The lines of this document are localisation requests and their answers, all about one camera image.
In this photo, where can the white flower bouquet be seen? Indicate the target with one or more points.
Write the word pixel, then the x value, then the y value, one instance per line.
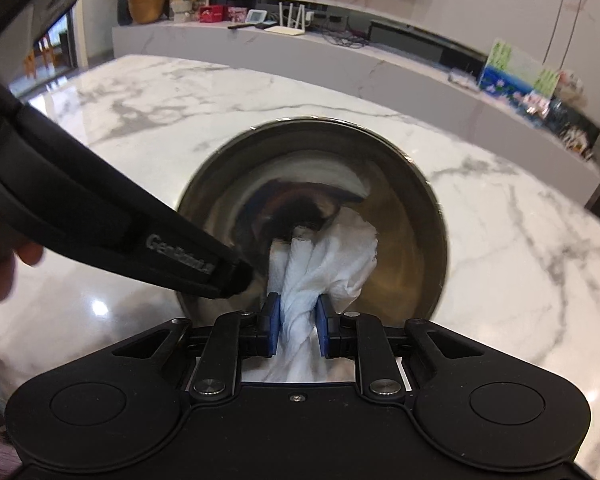
pixel 577 142

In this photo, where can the white cloth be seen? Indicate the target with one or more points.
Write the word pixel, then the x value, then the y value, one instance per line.
pixel 340 255

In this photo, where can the blue steel bowl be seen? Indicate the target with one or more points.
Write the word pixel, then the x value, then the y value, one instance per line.
pixel 405 220

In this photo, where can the glass door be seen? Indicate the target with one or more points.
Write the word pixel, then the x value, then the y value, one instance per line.
pixel 55 45

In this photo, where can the red box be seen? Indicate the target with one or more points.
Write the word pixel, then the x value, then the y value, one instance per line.
pixel 211 14

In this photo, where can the gold vase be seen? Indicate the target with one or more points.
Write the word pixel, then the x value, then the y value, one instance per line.
pixel 147 4

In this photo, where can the lotus pond painting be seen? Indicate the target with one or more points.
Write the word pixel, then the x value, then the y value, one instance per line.
pixel 515 72

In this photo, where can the grey notebook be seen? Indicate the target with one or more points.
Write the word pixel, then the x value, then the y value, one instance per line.
pixel 462 79

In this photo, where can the glass jar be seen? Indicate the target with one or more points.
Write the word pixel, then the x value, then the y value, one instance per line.
pixel 560 117

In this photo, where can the small pink ornament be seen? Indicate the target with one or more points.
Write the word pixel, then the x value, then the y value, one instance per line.
pixel 536 105

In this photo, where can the black remote control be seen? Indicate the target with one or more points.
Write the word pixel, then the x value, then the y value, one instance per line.
pixel 238 25

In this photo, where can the white digital display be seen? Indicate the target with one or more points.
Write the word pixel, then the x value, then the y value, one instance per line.
pixel 256 16

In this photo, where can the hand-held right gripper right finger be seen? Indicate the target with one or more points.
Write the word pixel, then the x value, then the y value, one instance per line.
pixel 324 325

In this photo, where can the dark blue vase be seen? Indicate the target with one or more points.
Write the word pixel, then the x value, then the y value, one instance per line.
pixel 124 7

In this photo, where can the round paper fan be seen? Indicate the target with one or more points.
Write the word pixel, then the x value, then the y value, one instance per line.
pixel 571 85

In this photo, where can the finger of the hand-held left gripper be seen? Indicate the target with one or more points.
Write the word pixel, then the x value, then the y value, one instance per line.
pixel 235 277

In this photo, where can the black soundbar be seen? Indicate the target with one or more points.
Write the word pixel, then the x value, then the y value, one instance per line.
pixel 420 42

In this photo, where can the teddy bear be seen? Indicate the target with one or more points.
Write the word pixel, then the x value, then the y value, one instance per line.
pixel 185 5

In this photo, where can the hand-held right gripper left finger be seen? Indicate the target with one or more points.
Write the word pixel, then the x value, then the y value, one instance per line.
pixel 272 325

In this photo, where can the pink box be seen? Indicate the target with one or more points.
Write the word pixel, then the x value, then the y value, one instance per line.
pixel 236 14

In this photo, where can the white router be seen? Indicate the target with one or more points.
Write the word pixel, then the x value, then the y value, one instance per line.
pixel 287 30

